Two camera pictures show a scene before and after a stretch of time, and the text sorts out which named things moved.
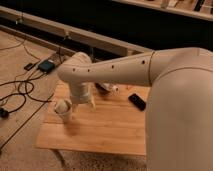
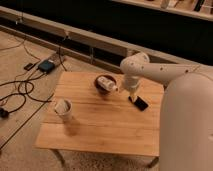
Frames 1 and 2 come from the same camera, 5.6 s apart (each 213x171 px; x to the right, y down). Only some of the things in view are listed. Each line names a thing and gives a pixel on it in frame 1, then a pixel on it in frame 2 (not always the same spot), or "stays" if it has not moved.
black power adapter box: (46, 66) stays
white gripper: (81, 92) to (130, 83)
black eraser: (137, 101) stays
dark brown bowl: (101, 90) stays
